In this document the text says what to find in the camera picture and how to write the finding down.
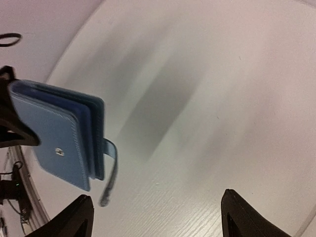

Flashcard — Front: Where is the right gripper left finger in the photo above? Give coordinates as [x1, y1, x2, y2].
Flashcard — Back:
[27, 195, 94, 237]

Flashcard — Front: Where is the blue card holder wallet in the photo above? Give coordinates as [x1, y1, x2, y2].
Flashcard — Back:
[8, 80, 118, 207]

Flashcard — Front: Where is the background equipment stand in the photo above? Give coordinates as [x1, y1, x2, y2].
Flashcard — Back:
[0, 161, 32, 221]

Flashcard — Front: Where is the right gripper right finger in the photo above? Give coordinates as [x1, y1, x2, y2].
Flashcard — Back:
[221, 189, 289, 237]

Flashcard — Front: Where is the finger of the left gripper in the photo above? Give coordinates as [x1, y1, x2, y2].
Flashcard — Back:
[0, 66, 40, 148]

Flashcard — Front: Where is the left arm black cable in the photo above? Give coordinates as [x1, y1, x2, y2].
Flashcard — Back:
[0, 33, 23, 47]

